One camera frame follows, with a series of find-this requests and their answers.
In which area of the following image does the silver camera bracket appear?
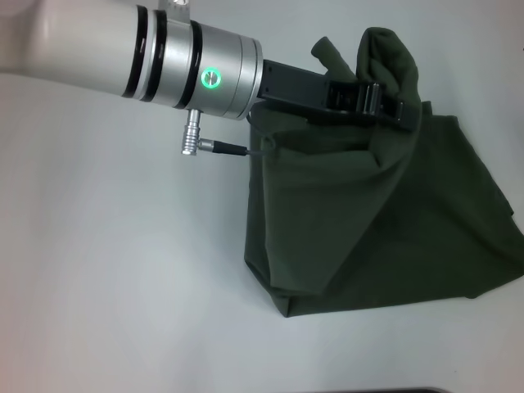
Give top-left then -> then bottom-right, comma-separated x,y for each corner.
156,0 -> 192,25

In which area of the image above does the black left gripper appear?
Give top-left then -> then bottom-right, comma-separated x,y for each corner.
257,58 -> 422,132

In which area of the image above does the dark green FREE t-shirt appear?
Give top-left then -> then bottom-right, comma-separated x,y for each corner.
242,25 -> 524,319

